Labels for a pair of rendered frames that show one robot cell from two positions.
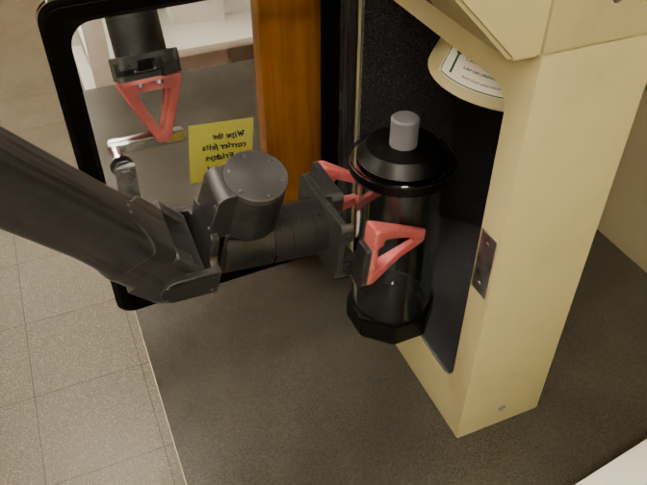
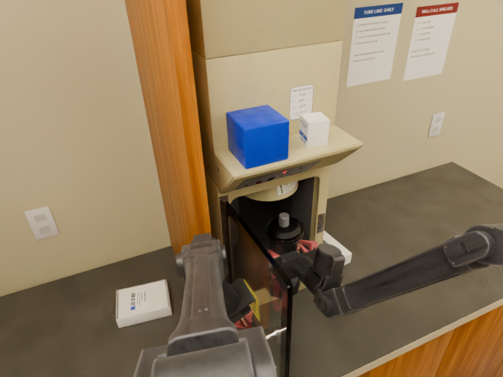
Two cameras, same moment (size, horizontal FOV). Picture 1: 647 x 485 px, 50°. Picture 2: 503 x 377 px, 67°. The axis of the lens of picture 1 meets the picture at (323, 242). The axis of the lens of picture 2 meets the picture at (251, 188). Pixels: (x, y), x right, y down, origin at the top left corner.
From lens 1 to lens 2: 1.02 m
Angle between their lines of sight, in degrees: 69
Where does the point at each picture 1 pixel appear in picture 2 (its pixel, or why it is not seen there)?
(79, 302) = not seen: outside the picture
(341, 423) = (319, 316)
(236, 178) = (334, 253)
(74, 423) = not seen: outside the picture
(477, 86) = (291, 188)
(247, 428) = (328, 348)
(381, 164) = (296, 230)
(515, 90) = (323, 173)
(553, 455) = not seen: hidden behind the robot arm
